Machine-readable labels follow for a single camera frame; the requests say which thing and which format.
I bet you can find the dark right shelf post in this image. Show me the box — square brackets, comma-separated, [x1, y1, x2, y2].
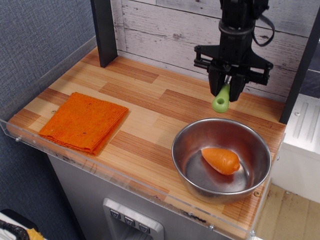
[279, 9, 320, 124]

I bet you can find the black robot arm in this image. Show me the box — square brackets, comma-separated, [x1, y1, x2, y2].
[194, 0, 275, 102]

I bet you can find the white ribbed side unit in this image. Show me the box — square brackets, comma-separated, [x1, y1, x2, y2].
[271, 94, 320, 203]

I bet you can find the green handled grey spatula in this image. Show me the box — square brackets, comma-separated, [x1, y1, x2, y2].
[211, 76, 231, 113]

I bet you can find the dark left shelf post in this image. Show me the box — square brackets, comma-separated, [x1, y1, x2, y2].
[90, 0, 118, 68]

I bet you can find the black braided cable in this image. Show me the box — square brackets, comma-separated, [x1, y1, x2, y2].
[0, 219, 32, 240]

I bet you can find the folded orange cloth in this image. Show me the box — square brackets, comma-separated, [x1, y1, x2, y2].
[38, 92, 129, 156]

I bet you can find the silver dispenser button panel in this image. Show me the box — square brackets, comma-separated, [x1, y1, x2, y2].
[102, 197, 165, 240]

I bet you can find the orange plastic carrot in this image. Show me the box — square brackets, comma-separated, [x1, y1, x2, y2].
[201, 147, 240, 176]

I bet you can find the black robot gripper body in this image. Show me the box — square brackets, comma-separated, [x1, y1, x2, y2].
[194, 29, 274, 86]

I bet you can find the silver metal bowl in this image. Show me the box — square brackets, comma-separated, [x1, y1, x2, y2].
[171, 118, 272, 204]

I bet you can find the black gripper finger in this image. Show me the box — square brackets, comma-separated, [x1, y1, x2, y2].
[229, 74, 250, 102]
[208, 66, 227, 96]

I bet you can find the dark shelf post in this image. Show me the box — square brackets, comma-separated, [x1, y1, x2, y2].
[90, 0, 118, 68]
[279, 9, 320, 124]

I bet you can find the clear acrylic table guard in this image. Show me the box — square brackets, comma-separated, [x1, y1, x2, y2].
[0, 36, 287, 240]

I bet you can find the grey toy fridge cabinet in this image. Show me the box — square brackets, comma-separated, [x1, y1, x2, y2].
[47, 153, 226, 240]

